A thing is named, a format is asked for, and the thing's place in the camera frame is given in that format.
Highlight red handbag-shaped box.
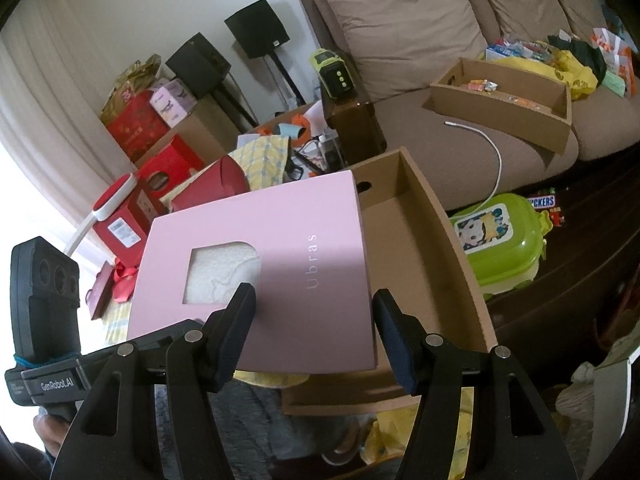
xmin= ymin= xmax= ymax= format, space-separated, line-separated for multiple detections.
xmin=170 ymin=156 xmax=251 ymax=213

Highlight plain yellow plastic bag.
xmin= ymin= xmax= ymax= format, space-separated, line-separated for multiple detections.
xmin=482 ymin=42 xmax=598 ymax=101

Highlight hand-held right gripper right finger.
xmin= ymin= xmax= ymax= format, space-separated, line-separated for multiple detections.
xmin=372 ymin=288 xmax=583 ymax=480

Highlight gold gift bag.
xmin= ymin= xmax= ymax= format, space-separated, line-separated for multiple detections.
xmin=100 ymin=55 xmax=161 ymax=121

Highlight beige sofa cushion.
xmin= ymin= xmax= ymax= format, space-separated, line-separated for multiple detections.
xmin=550 ymin=0 xmax=608 ymax=36
xmin=472 ymin=0 xmax=571 ymax=43
xmin=312 ymin=0 xmax=488 ymax=103

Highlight brown chocolate bar pack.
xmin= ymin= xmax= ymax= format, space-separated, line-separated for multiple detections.
xmin=525 ymin=187 xmax=568 ymax=226

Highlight green black radio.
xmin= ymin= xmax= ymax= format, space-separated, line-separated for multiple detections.
xmin=309 ymin=48 xmax=357 ymax=102

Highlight white curtain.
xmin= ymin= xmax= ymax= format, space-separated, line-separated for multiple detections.
xmin=0 ymin=0 xmax=136 ymax=186

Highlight pile of snack packets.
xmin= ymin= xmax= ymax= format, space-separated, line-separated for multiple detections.
xmin=485 ymin=35 xmax=558 ymax=61

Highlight yellow printed plastic bag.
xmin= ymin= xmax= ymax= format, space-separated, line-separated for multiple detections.
xmin=360 ymin=390 xmax=476 ymax=466

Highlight white red lint brush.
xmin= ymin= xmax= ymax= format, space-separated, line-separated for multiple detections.
xmin=65 ymin=172 xmax=137 ymax=261

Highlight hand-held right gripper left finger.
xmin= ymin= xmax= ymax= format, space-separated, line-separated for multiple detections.
xmin=50 ymin=282 xmax=257 ymax=480

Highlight person's grey pants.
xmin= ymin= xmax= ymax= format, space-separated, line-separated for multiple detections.
xmin=150 ymin=375 xmax=401 ymax=480

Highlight shallow cardboard tray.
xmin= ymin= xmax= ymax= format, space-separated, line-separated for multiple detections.
xmin=422 ymin=57 xmax=572 ymax=155

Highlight tall red printed box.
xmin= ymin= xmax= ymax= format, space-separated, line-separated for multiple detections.
xmin=106 ymin=91 xmax=171 ymax=161

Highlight person's left hand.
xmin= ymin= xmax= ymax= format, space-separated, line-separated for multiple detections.
xmin=32 ymin=407 xmax=72 ymax=462

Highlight yellow checked tablecloth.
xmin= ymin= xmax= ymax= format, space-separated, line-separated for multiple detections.
xmin=100 ymin=135 xmax=301 ymax=391

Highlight white cable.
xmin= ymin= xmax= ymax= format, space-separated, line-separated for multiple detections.
xmin=445 ymin=121 xmax=502 ymax=216

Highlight dark red paper bag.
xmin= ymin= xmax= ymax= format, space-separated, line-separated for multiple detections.
xmin=87 ymin=260 xmax=118 ymax=321

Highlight black speaker on stand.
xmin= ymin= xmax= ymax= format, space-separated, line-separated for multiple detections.
xmin=165 ymin=32 xmax=261 ymax=131
xmin=224 ymin=0 xmax=306 ymax=106

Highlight deep cardboard box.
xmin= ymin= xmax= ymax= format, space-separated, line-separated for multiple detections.
xmin=282 ymin=147 xmax=506 ymax=416

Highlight orange tool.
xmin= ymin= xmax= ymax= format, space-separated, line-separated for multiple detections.
xmin=260 ymin=114 xmax=313 ymax=136

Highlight dark green cloth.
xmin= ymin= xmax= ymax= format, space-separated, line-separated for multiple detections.
xmin=547 ymin=35 xmax=608 ymax=83

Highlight wide red gift box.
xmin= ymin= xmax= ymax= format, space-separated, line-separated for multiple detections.
xmin=135 ymin=135 xmax=206 ymax=196

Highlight small pink white box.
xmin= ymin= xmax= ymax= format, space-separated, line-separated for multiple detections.
xmin=150 ymin=79 xmax=193 ymax=128

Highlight light green packet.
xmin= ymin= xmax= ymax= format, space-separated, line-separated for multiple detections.
xmin=602 ymin=70 xmax=628 ymax=98

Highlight slipper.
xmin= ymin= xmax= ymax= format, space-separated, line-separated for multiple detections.
xmin=320 ymin=440 xmax=361 ymax=466

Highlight open box with papers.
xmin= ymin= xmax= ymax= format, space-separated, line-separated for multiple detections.
xmin=235 ymin=105 xmax=331 ymax=181

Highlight large brown carton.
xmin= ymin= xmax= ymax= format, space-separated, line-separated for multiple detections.
xmin=170 ymin=95 xmax=241 ymax=166

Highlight orange white paper bag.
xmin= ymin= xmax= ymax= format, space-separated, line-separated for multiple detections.
xmin=590 ymin=27 xmax=640 ymax=81

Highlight red box with ribbon handle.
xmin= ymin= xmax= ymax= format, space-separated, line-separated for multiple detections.
xmin=92 ymin=187 xmax=163 ymax=266

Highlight green toy case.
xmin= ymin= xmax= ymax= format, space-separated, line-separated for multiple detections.
xmin=450 ymin=192 xmax=548 ymax=301

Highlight brown sofa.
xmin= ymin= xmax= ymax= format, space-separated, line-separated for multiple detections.
xmin=297 ymin=0 xmax=640 ymax=211

